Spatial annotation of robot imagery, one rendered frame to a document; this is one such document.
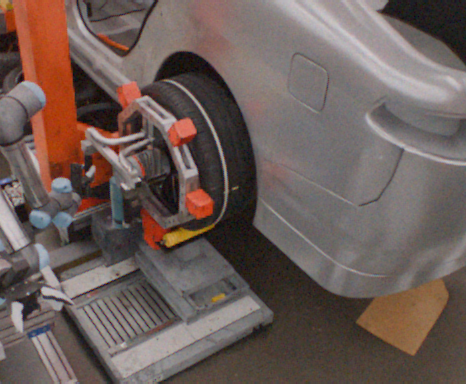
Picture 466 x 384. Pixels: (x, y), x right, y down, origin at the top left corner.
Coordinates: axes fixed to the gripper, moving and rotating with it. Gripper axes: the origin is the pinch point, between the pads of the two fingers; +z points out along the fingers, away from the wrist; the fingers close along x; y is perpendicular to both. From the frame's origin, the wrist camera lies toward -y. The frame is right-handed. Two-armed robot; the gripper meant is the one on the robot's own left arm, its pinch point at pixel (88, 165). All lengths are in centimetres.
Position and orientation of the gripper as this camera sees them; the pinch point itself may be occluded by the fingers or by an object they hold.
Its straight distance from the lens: 267.9
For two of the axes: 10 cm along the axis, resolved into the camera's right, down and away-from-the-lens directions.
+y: 0.0, 7.6, 6.5
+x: 9.7, 1.5, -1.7
